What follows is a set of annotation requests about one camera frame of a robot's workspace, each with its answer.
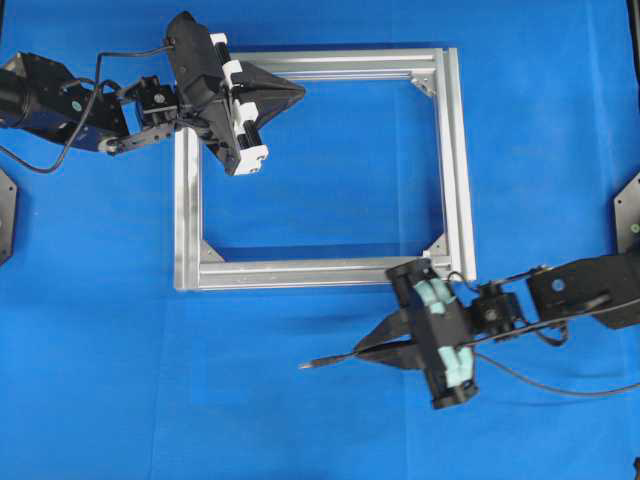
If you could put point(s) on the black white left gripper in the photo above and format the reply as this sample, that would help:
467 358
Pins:
202 69

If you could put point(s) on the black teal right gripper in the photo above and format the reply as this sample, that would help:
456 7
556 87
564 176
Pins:
439 329

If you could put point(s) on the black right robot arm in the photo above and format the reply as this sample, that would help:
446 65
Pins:
605 288

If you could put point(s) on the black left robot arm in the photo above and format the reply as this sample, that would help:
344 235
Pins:
42 97

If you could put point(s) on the blue table cloth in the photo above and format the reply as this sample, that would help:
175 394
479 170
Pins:
108 372

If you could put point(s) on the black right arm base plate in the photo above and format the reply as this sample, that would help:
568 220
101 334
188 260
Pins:
627 216

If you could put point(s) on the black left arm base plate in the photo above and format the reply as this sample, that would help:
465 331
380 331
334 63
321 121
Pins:
8 204

